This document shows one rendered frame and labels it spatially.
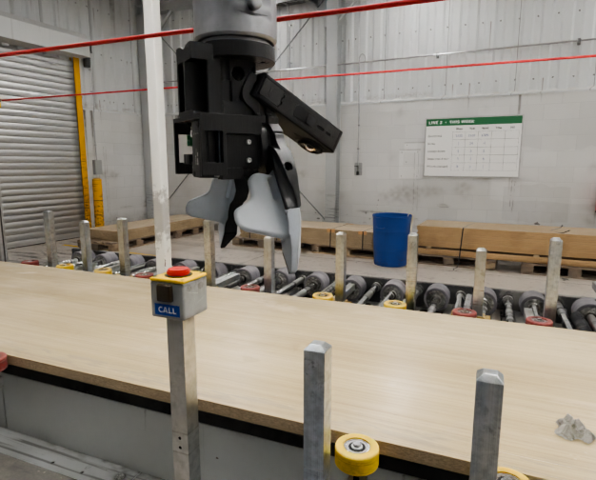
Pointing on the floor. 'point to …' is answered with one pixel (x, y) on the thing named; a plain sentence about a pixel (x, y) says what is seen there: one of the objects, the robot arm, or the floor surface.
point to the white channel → (157, 135)
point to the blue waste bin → (390, 238)
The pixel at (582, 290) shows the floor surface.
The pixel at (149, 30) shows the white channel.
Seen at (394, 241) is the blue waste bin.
